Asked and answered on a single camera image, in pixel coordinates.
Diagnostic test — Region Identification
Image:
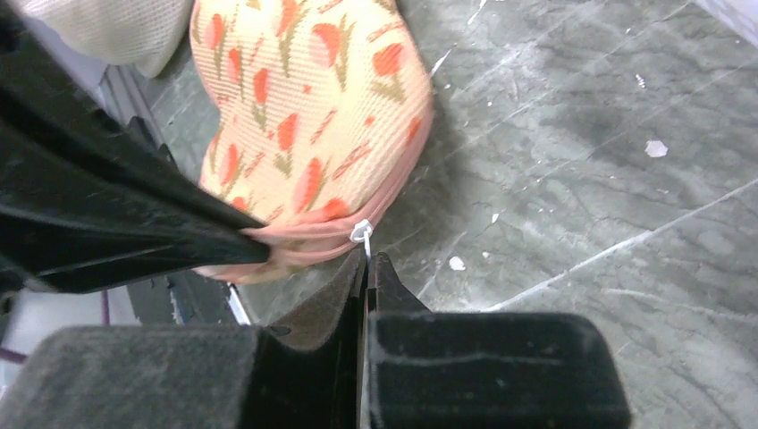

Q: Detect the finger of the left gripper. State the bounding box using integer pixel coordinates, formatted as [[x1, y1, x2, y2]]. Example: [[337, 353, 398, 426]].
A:
[[1, 12, 257, 237], [1, 189, 271, 294]]

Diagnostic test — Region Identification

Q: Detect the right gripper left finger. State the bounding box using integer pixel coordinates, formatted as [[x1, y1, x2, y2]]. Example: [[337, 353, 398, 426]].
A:
[[1, 250, 366, 428]]

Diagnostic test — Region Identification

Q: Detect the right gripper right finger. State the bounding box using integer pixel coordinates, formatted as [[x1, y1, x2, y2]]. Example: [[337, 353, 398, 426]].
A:
[[361, 253, 633, 428]]

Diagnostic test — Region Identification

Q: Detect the floral pink mesh laundry bag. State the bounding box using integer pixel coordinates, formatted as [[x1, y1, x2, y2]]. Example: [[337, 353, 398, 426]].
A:
[[190, 0, 433, 284]]

